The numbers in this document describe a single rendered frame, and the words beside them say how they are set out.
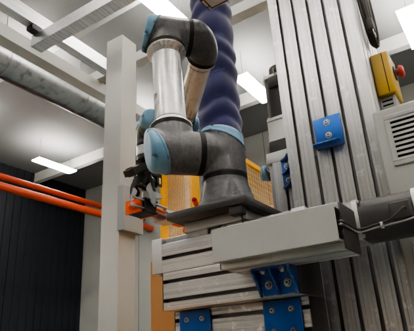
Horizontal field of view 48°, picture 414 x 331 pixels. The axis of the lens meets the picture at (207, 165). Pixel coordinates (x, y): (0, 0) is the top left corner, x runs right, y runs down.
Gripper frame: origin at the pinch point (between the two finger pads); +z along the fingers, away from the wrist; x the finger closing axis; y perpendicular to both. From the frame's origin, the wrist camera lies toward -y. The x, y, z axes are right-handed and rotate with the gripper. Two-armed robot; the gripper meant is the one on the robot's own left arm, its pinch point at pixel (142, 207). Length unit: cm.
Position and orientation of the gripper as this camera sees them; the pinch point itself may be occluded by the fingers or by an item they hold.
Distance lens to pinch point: 170.1
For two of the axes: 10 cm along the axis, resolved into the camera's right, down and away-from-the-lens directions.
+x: -8.3, 2.6, 4.9
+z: 0.6, 9.2, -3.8
